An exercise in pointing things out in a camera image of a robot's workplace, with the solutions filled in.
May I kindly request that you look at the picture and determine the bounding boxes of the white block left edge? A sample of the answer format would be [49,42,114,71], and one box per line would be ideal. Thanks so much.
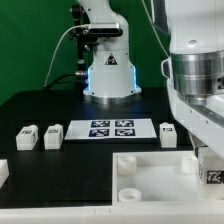
[0,160,9,188]

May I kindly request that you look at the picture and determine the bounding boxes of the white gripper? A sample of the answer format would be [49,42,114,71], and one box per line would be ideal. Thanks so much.
[167,80,224,158]

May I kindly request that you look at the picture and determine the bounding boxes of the white cable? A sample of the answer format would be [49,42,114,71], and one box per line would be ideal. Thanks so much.
[43,23,88,88]

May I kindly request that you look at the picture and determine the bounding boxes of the white front rail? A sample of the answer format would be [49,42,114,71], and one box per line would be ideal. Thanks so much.
[0,201,224,224]

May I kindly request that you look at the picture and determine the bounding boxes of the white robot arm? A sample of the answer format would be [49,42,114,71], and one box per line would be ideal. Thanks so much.
[77,0,224,158]

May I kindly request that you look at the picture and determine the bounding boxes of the black cable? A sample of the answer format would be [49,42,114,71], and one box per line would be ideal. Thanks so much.
[42,70,90,92]

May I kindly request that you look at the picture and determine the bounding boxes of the white square tabletop part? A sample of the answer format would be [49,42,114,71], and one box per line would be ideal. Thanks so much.
[112,151,207,205]

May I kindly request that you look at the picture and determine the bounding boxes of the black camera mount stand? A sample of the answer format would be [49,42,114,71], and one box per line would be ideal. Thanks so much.
[69,4,107,93]

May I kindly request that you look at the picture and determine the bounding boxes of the white sheet with markers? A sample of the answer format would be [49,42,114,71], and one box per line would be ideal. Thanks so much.
[65,119,157,140]

